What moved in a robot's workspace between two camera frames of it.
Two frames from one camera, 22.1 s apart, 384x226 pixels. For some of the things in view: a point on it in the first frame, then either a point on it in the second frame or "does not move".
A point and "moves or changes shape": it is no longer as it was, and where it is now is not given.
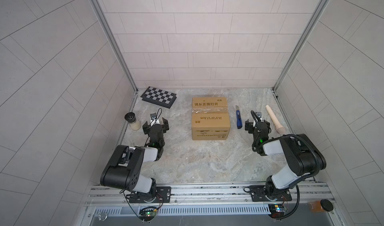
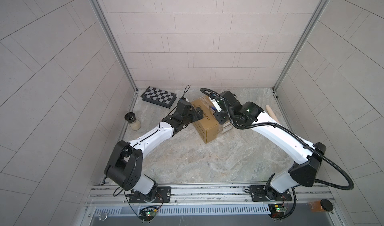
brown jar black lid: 321,206 does not move
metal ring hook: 102,216 does not move
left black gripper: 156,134 → 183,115
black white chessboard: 158,96 does not move
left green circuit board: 147,214 does not move
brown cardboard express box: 210,118 moves or changes shape
